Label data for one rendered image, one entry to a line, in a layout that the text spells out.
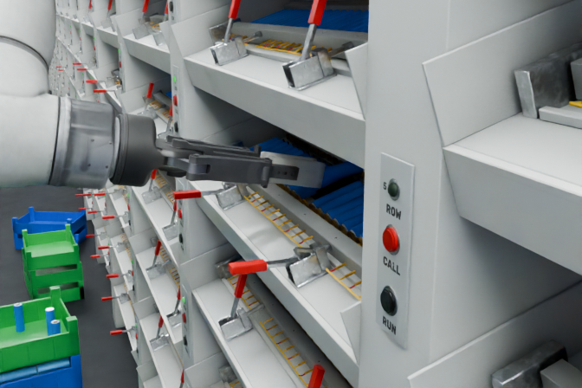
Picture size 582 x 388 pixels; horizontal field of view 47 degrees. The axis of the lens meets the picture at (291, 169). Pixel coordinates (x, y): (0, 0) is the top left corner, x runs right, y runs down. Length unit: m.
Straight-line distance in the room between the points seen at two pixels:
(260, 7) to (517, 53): 0.70
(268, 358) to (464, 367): 0.48
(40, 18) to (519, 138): 0.52
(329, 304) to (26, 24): 0.41
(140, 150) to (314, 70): 0.20
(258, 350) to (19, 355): 0.69
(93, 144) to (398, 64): 0.35
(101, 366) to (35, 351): 0.97
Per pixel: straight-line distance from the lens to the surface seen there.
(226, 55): 0.86
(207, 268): 1.13
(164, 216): 1.49
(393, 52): 0.43
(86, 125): 0.68
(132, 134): 0.69
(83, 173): 0.69
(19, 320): 1.64
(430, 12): 0.40
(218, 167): 0.69
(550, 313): 0.48
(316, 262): 0.66
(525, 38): 0.41
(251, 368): 0.90
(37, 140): 0.67
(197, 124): 1.06
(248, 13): 1.06
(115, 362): 2.48
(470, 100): 0.39
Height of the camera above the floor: 1.19
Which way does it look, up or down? 14 degrees down
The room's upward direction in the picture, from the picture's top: straight up
